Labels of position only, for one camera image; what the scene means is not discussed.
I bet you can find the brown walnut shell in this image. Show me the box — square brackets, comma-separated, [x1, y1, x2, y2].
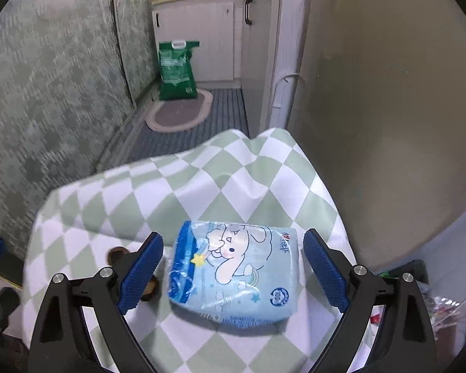
[107, 244, 159, 312]

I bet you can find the blue tissue pack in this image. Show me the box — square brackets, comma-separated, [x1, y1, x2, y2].
[167, 221, 299, 328]

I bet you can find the white kitchen cabinet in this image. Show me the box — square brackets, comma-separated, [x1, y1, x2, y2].
[151, 0, 310, 136]

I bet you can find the clear plastic bag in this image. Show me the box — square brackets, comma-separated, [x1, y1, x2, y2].
[418, 282, 466, 343]

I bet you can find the green white checkered tablecloth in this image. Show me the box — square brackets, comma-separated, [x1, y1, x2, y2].
[21, 129, 354, 372]

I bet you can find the beige refrigerator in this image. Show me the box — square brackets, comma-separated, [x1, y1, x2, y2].
[289, 0, 466, 267]

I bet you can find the oval grey floor mat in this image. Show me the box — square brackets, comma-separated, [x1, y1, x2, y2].
[145, 89, 214, 133]

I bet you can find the blue striped floor carpet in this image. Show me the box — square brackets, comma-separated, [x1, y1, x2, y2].
[96, 87, 250, 172]

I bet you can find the green rice bag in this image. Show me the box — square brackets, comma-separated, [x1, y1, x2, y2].
[158, 40, 200, 100]

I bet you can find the frosted glass sliding door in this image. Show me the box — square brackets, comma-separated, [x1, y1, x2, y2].
[0, 0, 158, 257]

